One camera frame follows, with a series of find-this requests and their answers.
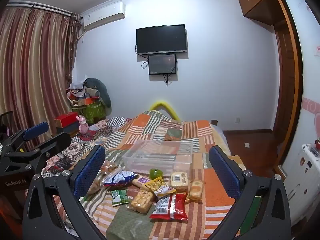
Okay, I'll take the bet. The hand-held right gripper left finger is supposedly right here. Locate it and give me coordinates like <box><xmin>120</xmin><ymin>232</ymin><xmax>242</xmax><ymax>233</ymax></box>
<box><xmin>23</xmin><ymin>144</ymin><xmax>107</xmax><ymax>240</ymax></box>

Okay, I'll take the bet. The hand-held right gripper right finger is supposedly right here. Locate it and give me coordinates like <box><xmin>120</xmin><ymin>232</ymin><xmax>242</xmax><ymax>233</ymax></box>
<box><xmin>207</xmin><ymin>145</ymin><xmax>292</xmax><ymax>240</ymax></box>

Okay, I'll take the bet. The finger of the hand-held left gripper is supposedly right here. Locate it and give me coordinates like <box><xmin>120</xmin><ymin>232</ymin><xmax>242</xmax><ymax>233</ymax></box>
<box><xmin>5</xmin><ymin>122</ymin><xmax>50</xmax><ymax>147</ymax></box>
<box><xmin>37</xmin><ymin>132</ymin><xmax>72</xmax><ymax>161</ymax></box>

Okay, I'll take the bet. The clear bag of round buns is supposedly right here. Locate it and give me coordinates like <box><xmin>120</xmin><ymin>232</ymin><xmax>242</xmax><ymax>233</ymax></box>
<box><xmin>85</xmin><ymin>159</ymin><xmax>123</xmax><ymax>197</ymax></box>

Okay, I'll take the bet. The blue white snack bag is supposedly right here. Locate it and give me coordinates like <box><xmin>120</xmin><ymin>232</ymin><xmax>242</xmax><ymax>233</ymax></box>
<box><xmin>103</xmin><ymin>170</ymin><xmax>138</xmax><ymax>188</ymax></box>

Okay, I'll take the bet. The orange cake packet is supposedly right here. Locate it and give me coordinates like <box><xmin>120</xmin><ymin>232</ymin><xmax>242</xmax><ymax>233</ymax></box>
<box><xmin>186</xmin><ymin>180</ymin><xmax>204</xmax><ymax>202</ymax></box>

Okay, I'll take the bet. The green pea snack packet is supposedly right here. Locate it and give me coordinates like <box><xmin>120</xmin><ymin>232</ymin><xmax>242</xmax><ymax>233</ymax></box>
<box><xmin>111</xmin><ymin>189</ymin><xmax>130</xmax><ymax>207</ymax></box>

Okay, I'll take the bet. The pale square bread packet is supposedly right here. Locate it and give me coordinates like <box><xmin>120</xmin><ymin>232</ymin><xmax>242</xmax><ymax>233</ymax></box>
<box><xmin>169</xmin><ymin>171</ymin><xmax>190</xmax><ymax>188</ymax></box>

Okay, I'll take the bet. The puffed corn snack packet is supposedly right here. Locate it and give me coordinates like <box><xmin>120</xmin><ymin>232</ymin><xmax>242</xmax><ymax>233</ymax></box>
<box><xmin>126</xmin><ymin>189</ymin><xmax>156</xmax><ymax>214</ymax></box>

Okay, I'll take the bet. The white pink snack packet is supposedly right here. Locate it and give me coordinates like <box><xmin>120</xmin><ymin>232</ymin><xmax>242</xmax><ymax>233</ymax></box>
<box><xmin>154</xmin><ymin>184</ymin><xmax>176</xmax><ymax>197</ymax></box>

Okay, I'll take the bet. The yellow bean snack packet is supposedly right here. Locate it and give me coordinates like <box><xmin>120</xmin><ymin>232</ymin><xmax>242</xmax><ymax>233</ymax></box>
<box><xmin>144</xmin><ymin>177</ymin><xmax>166</xmax><ymax>192</ymax></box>

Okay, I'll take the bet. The clear plastic container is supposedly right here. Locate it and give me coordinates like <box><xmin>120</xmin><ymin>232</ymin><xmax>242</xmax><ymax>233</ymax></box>
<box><xmin>122</xmin><ymin>140</ymin><xmax>193</xmax><ymax>180</ymax></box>

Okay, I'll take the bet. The red white snack packet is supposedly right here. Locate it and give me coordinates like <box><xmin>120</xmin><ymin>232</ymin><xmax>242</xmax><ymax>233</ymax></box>
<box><xmin>149</xmin><ymin>194</ymin><xmax>177</xmax><ymax>220</ymax></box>

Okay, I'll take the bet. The red box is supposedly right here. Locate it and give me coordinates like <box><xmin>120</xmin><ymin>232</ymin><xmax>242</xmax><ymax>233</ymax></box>
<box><xmin>54</xmin><ymin>112</ymin><xmax>79</xmax><ymax>130</ymax></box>

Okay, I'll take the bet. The black white patterned blanket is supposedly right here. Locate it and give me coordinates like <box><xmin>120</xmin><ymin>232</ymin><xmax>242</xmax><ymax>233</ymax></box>
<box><xmin>41</xmin><ymin>116</ymin><xmax>131</xmax><ymax>179</ymax></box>

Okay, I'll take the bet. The black chair back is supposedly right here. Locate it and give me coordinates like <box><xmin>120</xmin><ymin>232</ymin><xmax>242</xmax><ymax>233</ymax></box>
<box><xmin>0</xmin><ymin>111</ymin><xmax>14</xmax><ymax>133</ymax></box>

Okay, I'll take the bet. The pink toy rabbit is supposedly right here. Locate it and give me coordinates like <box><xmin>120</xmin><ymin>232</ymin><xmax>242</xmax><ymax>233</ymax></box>
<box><xmin>78</xmin><ymin>115</ymin><xmax>89</xmax><ymax>133</ymax></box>

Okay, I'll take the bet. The purple label biscuit packet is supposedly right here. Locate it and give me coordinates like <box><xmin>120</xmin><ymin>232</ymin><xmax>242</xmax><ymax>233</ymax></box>
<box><xmin>132</xmin><ymin>175</ymin><xmax>151</xmax><ymax>188</ymax></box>

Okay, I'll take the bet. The orange cardboard box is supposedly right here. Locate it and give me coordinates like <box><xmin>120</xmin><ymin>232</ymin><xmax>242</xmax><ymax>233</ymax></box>
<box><xmin>78</xmin><ymin>97</ymin><xmax>98</xmax><ymax>106</ymax></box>

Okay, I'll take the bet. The striped brown curtain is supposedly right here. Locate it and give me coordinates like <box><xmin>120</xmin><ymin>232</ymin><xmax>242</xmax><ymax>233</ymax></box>
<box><xmin>0</xmin><ymin>5</ymin><xmax>81</xmax><ymax>137</ymax></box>

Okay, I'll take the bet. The grey plush pillow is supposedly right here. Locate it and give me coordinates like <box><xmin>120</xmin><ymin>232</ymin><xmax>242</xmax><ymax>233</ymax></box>
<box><xmin>85</xmin><ymin>78</ymin><xmax>112</xmax><ymax>108</ymax></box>

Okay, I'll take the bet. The orange green patchwork blanket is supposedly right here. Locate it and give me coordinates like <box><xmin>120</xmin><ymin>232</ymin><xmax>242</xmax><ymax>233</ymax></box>
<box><xmin>25</xmin><ymin>111</ymin><xmax>250</xmax><ymax>240</ymax></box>

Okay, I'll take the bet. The white small fridge with stickers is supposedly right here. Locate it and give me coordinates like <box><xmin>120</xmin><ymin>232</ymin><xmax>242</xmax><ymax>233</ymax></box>
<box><xmin>282</xmin><ymin>142</ymin><xmax>320</xmax><ymax>221</ymax></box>

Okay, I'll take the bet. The yellow foam tube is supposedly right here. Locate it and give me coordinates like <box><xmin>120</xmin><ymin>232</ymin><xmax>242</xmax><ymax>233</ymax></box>
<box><xmin>149</xmin><ymin>101</ymin><xmax>181</xmax><ymax>121</ymax></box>

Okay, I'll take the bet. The brown wooden door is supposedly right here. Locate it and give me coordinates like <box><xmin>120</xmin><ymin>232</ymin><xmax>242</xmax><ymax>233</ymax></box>
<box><xmin>272</xmin><ymin>25</ymin><xmax>302</xmax><ymax>172</ymax></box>

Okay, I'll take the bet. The white wardrobe door pink pattern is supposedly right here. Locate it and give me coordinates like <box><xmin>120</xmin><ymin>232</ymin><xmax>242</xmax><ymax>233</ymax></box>
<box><xmin>282</xmin><ymin>0</ymin><xmax>320</xmax><ymax>205</ymax></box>

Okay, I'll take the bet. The white air conditioner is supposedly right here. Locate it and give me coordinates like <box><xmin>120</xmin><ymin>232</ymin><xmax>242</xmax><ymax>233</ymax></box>
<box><xmin>82</xmin><ymin>2</ymin><xmax>126</xmax><ymax>30</ymax></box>

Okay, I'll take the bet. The wooden overhead cabinet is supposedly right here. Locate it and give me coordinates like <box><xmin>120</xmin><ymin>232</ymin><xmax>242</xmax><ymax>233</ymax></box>
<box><xmin>237</xmin><ymin>0</ymin><xmax>286</xmax><ymax>26</ymax></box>

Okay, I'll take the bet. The white curtain rail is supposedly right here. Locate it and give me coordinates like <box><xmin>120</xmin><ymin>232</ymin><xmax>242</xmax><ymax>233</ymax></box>
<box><xmin>5</xmin><ymin>1</ymin><xmax>81</xmax><ymax>18</ymax></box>

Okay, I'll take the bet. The small black wall monitor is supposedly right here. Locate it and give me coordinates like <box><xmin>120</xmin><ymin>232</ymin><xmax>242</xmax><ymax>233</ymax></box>
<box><xmin>148</xmin><ymin>54</ymin><xmax>177</xmax><ymax>75</ymax></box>

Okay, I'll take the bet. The large black wall television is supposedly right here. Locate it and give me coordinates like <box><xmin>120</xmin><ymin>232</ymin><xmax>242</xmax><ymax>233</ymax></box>
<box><xmin>136</xmin><ymin>24</ymin><xmax>188</xmax><ymax>56</ymax></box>

